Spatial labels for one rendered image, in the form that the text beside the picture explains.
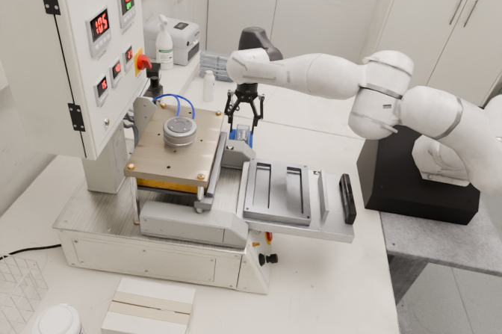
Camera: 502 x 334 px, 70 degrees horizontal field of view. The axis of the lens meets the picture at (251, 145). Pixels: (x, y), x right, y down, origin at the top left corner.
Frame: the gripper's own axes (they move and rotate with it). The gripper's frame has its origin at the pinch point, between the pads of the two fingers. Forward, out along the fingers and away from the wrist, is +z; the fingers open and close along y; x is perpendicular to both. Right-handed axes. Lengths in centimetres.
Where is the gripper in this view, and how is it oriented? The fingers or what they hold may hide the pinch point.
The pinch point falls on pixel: (242, 125)
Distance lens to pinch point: 137.8
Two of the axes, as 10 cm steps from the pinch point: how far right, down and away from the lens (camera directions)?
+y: 9.9, 1.2, 0.4
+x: 0.4, -6.2, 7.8
